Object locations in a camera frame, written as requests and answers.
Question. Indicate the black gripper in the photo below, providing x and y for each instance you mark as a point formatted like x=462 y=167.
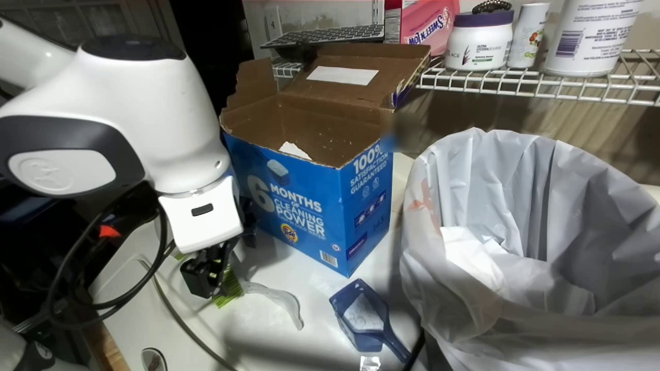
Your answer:
x=206 y=270

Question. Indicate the white washing machine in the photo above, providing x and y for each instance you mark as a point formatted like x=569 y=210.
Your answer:
x=166 y=328

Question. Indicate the Tide detergent cardboard box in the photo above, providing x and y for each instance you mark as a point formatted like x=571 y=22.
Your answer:
x=317 y=156

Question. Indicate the blue plastic scoop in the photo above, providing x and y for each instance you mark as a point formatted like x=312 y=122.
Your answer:
x=364 y=316

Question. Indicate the trash bin with white bag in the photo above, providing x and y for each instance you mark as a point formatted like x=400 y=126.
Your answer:
x=529 y=254

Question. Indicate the pink detergent package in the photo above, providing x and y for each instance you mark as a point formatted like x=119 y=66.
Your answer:
x=419 y=23

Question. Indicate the white jar purple lid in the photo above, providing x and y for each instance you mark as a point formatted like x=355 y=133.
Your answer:
x=480 y=42

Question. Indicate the white spray bottle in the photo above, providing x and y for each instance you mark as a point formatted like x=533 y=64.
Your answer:
x=529 y=34

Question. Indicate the large white tub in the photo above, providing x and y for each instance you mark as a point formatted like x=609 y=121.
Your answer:
x=590 y=35

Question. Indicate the white wire shelf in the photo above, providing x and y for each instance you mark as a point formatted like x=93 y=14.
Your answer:
x=633 y=82

